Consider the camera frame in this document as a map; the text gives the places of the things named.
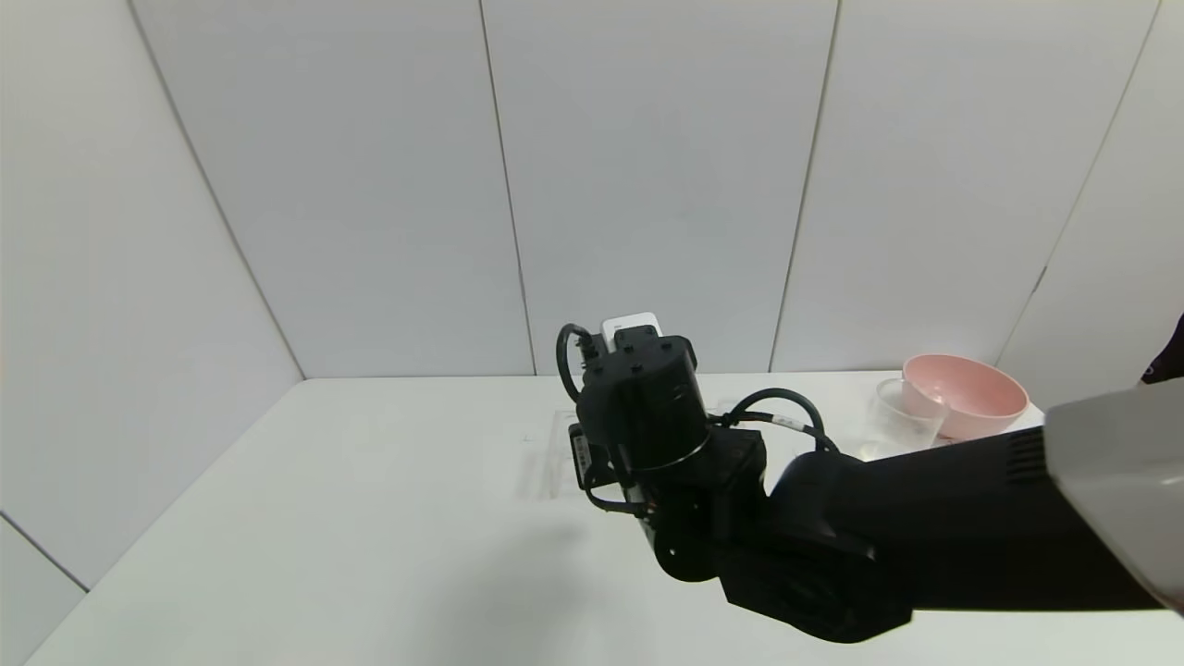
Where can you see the clear plastic beaker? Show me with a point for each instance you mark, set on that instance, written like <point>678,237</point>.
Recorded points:
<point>902,416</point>

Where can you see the pink bowl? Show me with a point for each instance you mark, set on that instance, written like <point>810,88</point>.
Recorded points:
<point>980,398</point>

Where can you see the clear acrylic test tube rack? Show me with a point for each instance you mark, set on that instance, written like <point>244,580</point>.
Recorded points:
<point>558,462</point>

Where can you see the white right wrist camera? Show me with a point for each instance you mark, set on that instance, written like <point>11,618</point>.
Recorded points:
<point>631,326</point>

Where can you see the right robot arm black grey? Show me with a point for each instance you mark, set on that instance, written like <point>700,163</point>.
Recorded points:
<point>925,536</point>

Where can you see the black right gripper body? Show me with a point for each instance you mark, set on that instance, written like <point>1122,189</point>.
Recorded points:
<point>584,453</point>

